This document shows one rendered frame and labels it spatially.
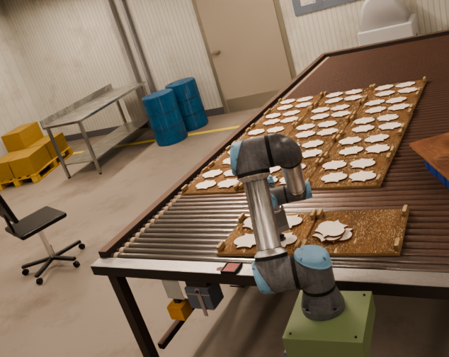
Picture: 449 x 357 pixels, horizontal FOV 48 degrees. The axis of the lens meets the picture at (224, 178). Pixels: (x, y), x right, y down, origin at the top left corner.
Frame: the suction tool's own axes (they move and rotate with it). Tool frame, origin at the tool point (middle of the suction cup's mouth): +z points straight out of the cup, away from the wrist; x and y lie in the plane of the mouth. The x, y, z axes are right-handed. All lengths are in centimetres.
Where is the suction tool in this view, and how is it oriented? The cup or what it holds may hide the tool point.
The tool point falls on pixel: (281, 239)
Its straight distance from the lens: 231.2
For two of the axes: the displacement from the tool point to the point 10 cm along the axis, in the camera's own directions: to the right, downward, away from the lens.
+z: 2.8, 8.9, 3.6
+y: -9.2, 3.6, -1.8
